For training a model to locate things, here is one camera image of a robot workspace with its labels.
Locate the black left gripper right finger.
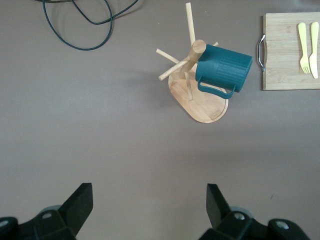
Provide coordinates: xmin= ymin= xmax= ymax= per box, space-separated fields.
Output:
xmin=197 ymin=183 xmax=311 ymax=240

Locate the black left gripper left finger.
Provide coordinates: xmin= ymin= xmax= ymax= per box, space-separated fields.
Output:
xmin=0 ymin=182 xmax=94 ymax=240

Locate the dark teal ribbed cup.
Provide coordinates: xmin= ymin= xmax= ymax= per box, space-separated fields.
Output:
xmin=195 ymin=44 xmax=253 ymax=100

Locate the brown table cover sheet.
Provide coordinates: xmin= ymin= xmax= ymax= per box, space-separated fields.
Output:
xmin=0 ymin=0 xmax=320 ymax=240

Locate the wooden mug tree stand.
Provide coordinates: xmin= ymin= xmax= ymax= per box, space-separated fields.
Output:
xmin=155 ymin=2 xmax=230 ymax=124

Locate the yellow plastic knife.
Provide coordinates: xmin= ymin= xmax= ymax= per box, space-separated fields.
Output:
xmin=309 ymin=21 xmax=320 ymax=79

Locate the yellow plastic fork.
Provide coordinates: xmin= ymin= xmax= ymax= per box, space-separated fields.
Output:
xmin=297 ymin=22 xmax=311 ymax=75

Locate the black looped cable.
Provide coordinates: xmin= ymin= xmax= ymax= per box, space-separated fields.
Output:
xmin=41 ymin=0 xmax=140 ymax=51

